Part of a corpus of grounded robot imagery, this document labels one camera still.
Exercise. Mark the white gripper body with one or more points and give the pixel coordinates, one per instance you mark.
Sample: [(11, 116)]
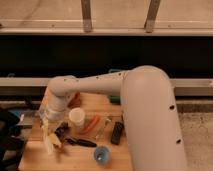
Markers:
[(52, 111)]

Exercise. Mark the metal spoon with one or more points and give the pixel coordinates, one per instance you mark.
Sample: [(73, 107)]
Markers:
[(101, 130)]

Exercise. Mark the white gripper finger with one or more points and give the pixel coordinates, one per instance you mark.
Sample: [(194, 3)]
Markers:
[(44, 127), (48, 145)]

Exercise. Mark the black chair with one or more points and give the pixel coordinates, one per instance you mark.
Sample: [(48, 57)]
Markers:
[(8, 142)]

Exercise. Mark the white cup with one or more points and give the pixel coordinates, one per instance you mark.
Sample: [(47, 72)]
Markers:
[(77, 116)]

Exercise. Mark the yellow banana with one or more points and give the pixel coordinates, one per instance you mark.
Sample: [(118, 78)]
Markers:
[(54, 139)]

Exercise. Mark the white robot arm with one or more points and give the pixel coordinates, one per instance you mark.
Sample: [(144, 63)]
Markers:
[(150, 115)]

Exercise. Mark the black remote control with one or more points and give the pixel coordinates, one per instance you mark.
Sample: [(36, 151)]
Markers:
[(116, 133)]

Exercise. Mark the red bowl with orange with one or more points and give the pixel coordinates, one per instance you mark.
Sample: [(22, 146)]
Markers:
[(75, 101)]

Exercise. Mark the black handled tool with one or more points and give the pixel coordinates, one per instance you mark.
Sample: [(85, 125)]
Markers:
[(80, 142)]

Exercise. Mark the orange carrot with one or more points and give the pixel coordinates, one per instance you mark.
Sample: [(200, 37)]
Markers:
[(91, 124)]

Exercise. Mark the small dark block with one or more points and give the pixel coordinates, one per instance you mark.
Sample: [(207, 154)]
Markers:
[(62, 129)]

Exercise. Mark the green tray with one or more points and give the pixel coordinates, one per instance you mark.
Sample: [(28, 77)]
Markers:
[(115, 96)]

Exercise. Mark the small blue bowl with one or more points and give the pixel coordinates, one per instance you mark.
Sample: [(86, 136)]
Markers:
[(102, 155)]

